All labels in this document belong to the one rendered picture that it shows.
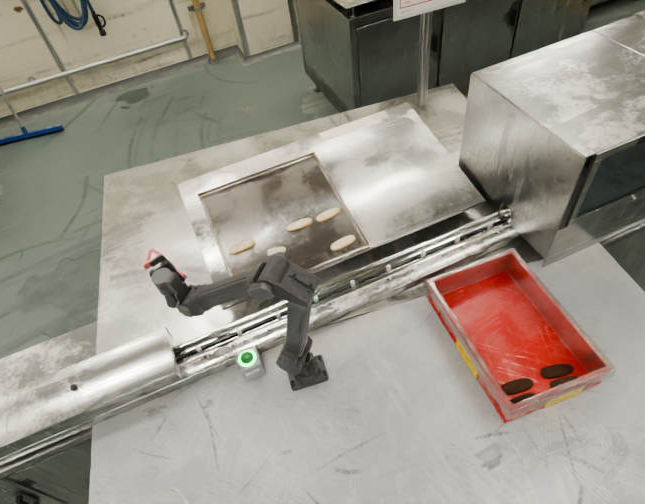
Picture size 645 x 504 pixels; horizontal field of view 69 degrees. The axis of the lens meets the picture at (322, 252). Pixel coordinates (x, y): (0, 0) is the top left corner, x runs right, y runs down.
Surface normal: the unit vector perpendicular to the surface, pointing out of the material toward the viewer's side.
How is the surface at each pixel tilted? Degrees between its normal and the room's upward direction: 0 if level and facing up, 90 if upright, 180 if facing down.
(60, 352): 0
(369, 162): 10
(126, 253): 0
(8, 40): 90
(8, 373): 0
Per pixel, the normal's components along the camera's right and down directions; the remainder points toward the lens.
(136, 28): 0.39, 0.68
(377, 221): -0.04, -0.51
